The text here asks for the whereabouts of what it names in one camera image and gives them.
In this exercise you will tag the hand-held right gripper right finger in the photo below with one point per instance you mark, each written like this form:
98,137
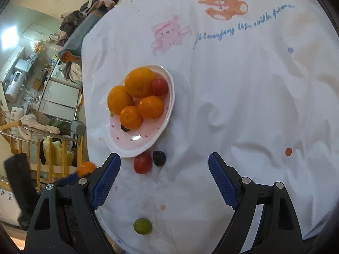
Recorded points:
222,182

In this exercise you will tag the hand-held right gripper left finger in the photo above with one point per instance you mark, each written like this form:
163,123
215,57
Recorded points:
106,182

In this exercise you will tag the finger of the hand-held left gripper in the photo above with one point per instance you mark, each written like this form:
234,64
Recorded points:
67,180

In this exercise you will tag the small orange mandarin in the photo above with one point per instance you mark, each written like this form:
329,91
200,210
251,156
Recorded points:
150,106
87,168
130,117

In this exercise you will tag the red cherry tomato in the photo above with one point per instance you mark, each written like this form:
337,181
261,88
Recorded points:
159,86
143,162

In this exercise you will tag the pink strawberry pattern plate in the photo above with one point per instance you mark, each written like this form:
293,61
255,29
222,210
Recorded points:
137,140

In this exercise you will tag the dark purple grape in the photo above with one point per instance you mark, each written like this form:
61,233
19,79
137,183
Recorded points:
159,158
124,128

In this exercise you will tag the yellowish orange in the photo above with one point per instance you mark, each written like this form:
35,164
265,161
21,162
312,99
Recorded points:
119,99

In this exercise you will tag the large orange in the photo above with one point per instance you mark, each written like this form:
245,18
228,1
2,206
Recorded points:
139,82

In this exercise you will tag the wooden drying rack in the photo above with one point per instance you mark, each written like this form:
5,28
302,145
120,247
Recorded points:
65,153

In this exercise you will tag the pale yellow cushion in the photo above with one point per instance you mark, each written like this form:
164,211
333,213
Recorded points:
57,150

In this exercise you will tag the green lime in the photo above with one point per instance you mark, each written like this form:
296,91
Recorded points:
143,226

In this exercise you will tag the pale draped cloth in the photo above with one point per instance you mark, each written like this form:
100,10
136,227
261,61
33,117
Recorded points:
34,124

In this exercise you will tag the white kitchen cabinets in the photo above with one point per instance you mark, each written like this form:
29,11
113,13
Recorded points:
58,95

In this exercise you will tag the range hood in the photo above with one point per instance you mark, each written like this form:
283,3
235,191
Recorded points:
14,84

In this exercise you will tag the white printed blanket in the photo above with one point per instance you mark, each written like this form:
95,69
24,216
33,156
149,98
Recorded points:
238,84

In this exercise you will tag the floral cloth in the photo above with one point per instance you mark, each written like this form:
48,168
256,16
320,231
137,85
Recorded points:
74,72

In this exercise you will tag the orange plastic bag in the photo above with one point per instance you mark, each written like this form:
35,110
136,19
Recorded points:
37,45

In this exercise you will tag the pile of clothes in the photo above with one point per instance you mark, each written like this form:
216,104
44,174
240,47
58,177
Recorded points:
76,18

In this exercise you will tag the grey padded bracket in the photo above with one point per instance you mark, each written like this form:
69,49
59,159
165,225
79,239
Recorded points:
78,128

